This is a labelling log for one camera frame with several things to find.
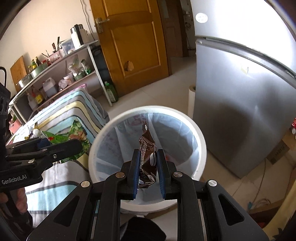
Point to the green plastic bottle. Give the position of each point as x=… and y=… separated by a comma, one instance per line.
x=110, y=89

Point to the brown snack wrapper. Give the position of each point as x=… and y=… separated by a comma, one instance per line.
x=148, y=159

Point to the pink utensil basket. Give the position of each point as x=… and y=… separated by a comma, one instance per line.
x=57, y=56

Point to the wooden cutting board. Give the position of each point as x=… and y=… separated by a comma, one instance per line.
x=18, y=71

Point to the striped tablecloth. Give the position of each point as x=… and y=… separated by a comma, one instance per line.
x=61, y=179

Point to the green snack bag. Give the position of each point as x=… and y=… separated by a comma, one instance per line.
x=76, y=131

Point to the white paper roll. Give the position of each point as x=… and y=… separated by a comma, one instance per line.
x=191, y=100

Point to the sauce bottle yellow label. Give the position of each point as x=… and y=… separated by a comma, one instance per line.
x=37, y=96

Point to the white bin liner bag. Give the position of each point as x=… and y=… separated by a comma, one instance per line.
x=115, y=144

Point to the white metal shelf rack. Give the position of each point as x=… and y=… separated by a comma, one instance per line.
x=57, y=71

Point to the green bowl on shelf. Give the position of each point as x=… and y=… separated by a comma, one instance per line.
x=38, y=70

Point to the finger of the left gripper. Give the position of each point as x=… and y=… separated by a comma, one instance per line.
x=30, y=144
x=41, y=159

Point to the white oil jug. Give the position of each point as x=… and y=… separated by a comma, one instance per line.
x=50, y=87

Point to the wooden door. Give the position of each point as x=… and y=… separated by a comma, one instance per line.
x=133, y=42

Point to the silver refrigerator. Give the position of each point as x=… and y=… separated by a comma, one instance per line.
x=245, y=87

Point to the clear plastic storage box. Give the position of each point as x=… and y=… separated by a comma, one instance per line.
x=67, y=46

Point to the cardboard box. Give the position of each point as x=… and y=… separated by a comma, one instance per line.
x=286, y=144

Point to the steel basin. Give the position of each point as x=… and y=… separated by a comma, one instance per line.
x=24, y=81

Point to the white electric kettle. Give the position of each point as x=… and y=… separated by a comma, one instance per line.
x=79, y=36

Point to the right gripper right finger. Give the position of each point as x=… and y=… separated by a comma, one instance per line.
x=175, y=185

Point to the person's left hand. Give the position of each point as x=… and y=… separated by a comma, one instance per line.
x=21, y=202

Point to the white round trash bin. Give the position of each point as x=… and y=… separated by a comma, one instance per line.
x=179, y=115

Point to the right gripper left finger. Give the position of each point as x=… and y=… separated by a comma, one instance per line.
x=110, y=192

